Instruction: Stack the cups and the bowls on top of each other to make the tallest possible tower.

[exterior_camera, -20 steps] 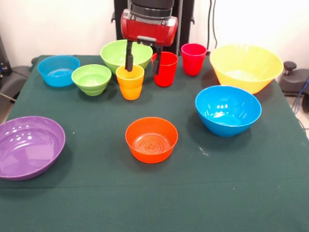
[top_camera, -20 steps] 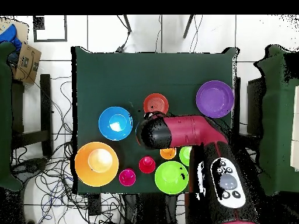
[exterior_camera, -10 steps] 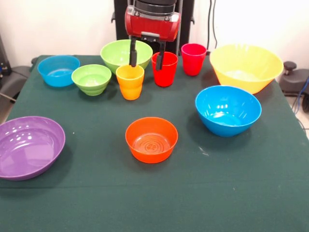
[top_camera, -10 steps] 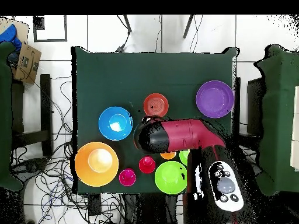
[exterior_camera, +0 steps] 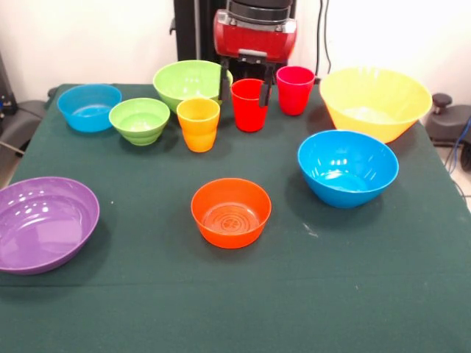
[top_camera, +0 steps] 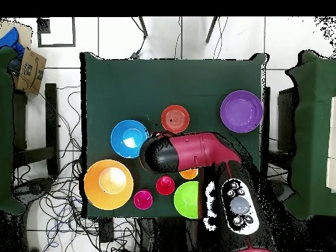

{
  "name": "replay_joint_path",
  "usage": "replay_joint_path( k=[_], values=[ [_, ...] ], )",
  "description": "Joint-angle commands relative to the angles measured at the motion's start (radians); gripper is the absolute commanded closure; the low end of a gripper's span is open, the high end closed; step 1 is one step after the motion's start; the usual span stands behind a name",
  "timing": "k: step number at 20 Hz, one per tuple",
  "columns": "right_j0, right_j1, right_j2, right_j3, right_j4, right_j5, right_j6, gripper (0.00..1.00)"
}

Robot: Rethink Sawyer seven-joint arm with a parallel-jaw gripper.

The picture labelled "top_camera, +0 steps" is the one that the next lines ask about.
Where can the orange plastic bowl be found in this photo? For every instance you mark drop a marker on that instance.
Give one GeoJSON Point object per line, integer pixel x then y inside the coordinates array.
{"type": "Point", "coordinates": [175, 119]}

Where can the orange plastic cup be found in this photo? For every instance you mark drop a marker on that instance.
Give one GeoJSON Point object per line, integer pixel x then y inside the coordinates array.
{"type": "Point", "coordinates": [189, 173]}

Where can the purple plastic bowl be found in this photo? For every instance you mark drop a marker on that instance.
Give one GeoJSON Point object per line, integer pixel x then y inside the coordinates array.
{"type": "Point", "coordinates": [241, 111]}

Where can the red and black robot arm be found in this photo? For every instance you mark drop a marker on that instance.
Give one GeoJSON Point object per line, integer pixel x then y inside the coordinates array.
{"type": "Point", "coordinates": [194, 152]}

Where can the large blue plastic bowl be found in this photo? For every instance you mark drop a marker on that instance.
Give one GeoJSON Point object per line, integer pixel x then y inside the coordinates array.
{"type": "Point", "coordinates": [130, 139]}

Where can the red plastic cup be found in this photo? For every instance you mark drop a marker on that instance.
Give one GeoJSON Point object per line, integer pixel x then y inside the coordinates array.
{"type": "Point", "coordinates": [165, 185]}

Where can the dark green tablecloth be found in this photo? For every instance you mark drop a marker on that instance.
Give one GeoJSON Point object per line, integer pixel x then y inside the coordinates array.
{"type": "Point", "coordinates": [170, 78]}

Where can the pink plastic cup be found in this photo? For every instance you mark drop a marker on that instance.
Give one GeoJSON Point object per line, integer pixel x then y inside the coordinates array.
{"type": "Point", "coordinates": [143, 199]}

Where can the large green plastic bowl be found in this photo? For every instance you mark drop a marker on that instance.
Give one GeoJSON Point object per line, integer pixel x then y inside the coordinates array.
{"type": "Point", "coordinates": [186, 199]}

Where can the yellow plastic bowl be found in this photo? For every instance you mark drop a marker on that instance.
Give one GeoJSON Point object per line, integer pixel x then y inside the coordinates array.
{"type": "Point", "coordinates": [109, 183]}

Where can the black power strip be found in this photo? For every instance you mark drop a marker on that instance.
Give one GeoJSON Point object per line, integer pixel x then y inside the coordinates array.
{"type": "Point", "coordinates": [105, 229]}

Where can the black bench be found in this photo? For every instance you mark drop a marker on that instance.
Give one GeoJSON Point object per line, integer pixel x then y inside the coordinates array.
{"type": "Point", "coordinates": [51, 126]}

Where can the grey base with black knob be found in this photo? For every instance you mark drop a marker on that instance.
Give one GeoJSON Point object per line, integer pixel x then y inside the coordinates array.
{"type": "Point", "coordinates": [36, 187]}

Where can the cardboard box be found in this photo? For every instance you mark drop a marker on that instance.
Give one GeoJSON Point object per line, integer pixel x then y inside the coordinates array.
{"type": "Point", "coordinates": [31, 71]}

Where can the green cloth on side table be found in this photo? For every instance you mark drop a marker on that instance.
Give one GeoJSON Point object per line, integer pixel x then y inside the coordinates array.
{"type": "Point", "coordinates": [5, 131]}
{"type": "Point", "coordinates": [312, 105]}

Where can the blue cloth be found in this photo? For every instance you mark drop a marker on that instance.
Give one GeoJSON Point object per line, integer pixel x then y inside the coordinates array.
{"type": "Point", "coordinates": [11, 39]}

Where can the black square frame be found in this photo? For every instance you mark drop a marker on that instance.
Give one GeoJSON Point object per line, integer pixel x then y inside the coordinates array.
{"type": "Point", "coordinates": [56, 45]}

